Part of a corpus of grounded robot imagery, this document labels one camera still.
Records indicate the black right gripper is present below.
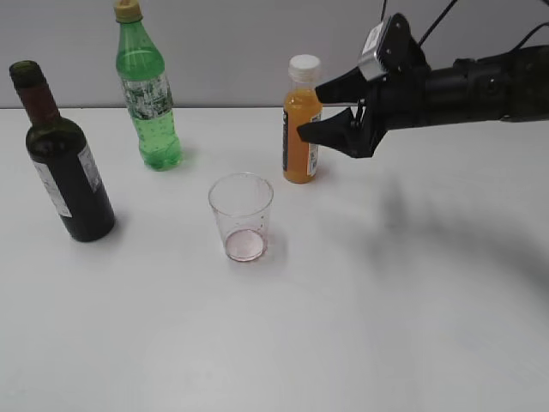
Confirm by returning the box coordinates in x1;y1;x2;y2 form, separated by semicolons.
297;13;430;158

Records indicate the transparent plastic cup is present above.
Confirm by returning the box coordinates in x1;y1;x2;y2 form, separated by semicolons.
208;173;274;263

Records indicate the dark red wine bottle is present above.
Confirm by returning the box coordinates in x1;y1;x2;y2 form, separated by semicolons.
9;60;115;242

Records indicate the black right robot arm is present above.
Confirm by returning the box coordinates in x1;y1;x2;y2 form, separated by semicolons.
297;13;548;159

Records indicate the orange juice bottle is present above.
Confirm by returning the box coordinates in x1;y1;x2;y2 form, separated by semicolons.
282;54;323;184

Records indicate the green soda bottle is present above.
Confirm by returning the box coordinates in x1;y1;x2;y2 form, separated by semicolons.
113;1;183;171

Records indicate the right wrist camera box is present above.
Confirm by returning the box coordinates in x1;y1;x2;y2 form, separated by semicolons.
358;17;390;82

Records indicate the black cables right arm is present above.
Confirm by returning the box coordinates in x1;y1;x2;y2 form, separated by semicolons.
379;0;549;55

